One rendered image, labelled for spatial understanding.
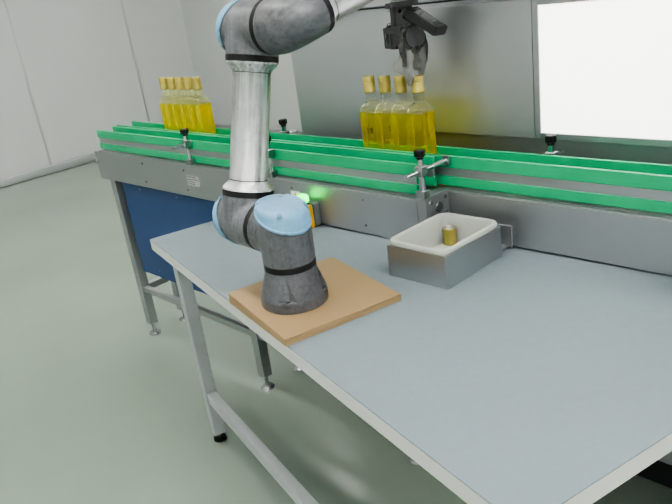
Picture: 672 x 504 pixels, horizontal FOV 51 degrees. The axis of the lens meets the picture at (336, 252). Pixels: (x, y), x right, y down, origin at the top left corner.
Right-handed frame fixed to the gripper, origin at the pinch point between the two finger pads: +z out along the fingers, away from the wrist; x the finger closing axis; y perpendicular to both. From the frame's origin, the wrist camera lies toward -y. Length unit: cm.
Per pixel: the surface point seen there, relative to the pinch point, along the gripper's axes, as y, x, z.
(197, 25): 568, -294, -2
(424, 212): -12.2, 15.4, 30.5
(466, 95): -6.7, -11.9, 6.5
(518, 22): -23.4, -12.4, -11.6
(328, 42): 48, -13, -9
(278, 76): 443, -297, 54
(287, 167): 42, 15, 24
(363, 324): -28, 55, 40
